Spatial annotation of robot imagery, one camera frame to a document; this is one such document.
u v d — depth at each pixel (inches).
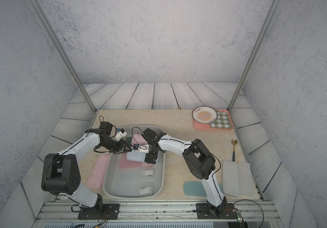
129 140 37.5
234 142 38.8
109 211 28.7
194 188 32.4
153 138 27.8
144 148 31.5
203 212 27.7
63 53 34.3
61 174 17.7
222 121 43.8
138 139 30.6
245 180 33.4
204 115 45.2
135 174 33.7
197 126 43.4
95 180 32.1
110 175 32.6
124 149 31.0
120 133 33.2
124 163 34.9
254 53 34.3
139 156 34.1
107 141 29.9
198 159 20.4
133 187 31.2
